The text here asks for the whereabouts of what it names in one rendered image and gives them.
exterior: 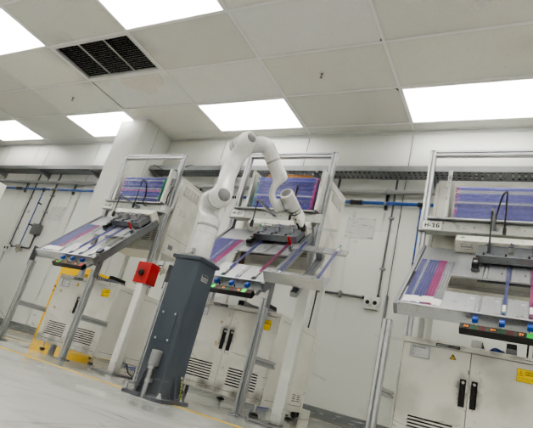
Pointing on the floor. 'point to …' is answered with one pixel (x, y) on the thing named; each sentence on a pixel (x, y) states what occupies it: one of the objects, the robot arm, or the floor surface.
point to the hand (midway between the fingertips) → (303, 228)
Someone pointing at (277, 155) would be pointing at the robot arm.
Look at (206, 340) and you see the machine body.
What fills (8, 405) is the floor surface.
